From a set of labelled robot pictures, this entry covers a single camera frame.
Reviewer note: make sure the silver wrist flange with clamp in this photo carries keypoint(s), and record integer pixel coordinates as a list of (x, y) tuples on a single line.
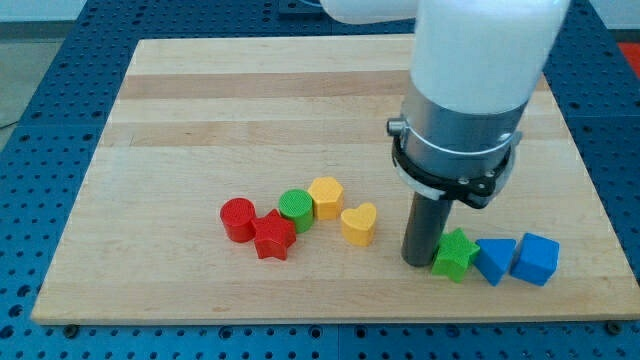
[(448, 155)]

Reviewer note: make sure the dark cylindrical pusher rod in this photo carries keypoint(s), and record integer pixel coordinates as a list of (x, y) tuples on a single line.
[(425, 225)]

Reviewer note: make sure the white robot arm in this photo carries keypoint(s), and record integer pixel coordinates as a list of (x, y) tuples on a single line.
[(474, 67)]

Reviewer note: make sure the yellow heart block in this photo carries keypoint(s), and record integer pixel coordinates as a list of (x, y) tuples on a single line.
[(358, 224)]

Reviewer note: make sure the blue triangle block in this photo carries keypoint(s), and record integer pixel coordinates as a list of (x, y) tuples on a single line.
[(494, 258)]

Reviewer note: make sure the green star block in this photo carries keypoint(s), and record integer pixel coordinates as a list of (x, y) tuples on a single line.
[(455, 255)]

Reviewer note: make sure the yellow hexagon block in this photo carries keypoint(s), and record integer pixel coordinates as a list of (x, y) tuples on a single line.
[(328, 198)]

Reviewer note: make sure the blue cube block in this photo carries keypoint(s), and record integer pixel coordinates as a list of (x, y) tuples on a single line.
[(536, 259)]

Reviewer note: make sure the green cylinder block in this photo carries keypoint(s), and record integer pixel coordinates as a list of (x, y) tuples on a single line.
[(296, 205)]

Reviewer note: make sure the red star block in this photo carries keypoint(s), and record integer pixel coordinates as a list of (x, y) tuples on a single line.
[(274, 235)]

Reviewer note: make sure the red cylinder block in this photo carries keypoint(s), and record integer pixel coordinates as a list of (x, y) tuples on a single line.
[(237, 216)]

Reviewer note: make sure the wooden board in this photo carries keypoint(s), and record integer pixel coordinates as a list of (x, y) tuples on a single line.
[(199, 121)]

